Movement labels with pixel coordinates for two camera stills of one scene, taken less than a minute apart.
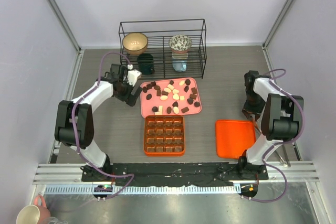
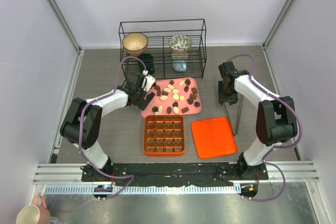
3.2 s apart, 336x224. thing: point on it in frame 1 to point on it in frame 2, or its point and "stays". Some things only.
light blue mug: x=179 y=65 stays
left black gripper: x=130 y=99 to x=144 y=103
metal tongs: x=285 y=161 to x=240 y=97
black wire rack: x=165 y=49 stays
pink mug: x=34 y=214 stays
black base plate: x=219 y=174 stays
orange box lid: x=233 y=137 to x=213 y=137
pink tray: x=177 y=96 stays
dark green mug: x=145 y=61 stays
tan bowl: x=135 y=43 stays
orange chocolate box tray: x=164 y=135 stays
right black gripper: x=258 y=110 to x=223 y=98
